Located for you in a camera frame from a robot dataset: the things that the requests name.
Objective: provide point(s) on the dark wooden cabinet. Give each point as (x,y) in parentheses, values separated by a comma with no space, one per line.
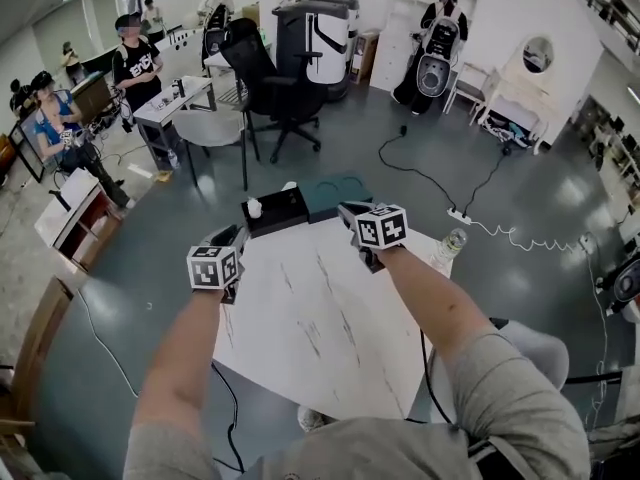
(92,98)

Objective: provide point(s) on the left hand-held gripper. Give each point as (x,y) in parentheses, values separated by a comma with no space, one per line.
(212,270)

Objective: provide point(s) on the white power strip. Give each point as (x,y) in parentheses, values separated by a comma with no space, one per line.
(459,216)

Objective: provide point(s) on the black office chair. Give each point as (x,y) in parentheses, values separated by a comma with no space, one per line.
(260,83)

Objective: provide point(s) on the teal bin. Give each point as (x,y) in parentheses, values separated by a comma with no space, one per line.
(335,198)

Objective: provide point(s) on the clear water bottle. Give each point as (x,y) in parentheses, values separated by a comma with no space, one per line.
(173,159)
(450,248)

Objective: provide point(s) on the wooden board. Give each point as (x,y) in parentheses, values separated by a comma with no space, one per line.
(40,338)

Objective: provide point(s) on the white and black backpack device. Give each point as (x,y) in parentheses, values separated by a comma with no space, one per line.
(435,73)

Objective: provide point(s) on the black box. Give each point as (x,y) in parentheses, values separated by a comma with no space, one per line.
(280,213)

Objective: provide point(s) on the black metal bar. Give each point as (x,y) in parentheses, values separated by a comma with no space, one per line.
(595,379)

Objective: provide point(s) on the white shell chair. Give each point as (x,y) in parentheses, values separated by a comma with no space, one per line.
(210,128)

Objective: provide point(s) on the white wooden chair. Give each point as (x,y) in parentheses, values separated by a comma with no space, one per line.
(470,90)

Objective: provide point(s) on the white marble table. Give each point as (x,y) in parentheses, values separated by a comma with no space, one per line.
(325,318)

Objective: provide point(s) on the tall cardboard box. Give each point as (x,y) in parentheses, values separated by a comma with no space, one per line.
(365,58)

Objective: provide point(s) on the person's left forearm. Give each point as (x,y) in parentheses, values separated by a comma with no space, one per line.
(180,363)

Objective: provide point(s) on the person's right forearm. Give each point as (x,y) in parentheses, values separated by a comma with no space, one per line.
(435,303)

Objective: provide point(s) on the white and wood side cabinet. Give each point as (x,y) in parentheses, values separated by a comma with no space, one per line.
(70,203)

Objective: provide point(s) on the white power adapter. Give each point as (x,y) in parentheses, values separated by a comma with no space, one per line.
(588,243)

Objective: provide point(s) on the person's grey shirt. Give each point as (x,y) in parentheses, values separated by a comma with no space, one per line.
(500,408)

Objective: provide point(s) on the white and black robot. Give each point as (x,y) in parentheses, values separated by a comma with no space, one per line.
(325,53)
(353,18)

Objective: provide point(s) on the black framed screen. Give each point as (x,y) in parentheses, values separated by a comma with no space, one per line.
(22,150)

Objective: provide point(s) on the white desk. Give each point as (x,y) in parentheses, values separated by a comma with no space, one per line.
(165,108)

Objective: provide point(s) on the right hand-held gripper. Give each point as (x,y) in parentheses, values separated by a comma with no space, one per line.
(382,228)

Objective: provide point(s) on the person's grey shoe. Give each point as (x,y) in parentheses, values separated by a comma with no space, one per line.
(312,418)

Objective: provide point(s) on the white crumpled tissue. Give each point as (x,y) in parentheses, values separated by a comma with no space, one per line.
(290,186)

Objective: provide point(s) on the white vanity dresser with mirror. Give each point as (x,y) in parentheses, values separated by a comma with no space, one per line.
(520,98)

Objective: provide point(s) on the white shelf unit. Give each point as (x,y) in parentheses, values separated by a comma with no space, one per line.
(395,43)

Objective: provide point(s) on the blue and white bag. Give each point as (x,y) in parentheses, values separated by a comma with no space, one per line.
(515,133)

